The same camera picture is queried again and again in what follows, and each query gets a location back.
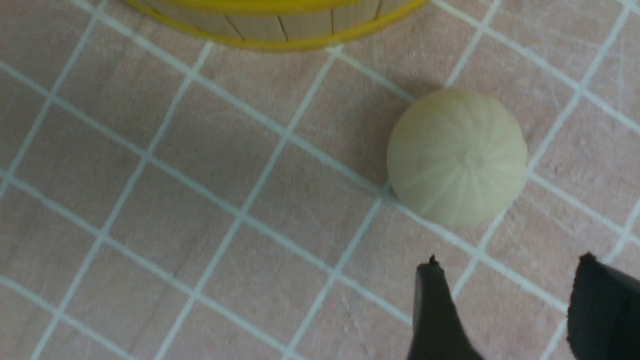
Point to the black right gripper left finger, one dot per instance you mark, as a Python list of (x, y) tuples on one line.
[(438, 333)]

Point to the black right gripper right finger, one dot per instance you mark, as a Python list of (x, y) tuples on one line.
[(603, 317)]

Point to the white bun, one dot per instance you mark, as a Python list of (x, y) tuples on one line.
[(456, 157)]

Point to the bamboo steamer tray yellow rim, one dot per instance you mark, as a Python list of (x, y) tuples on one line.
[(278, 25)]

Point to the pink checkered tablecloth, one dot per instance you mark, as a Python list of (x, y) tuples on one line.
[(165, 197)]

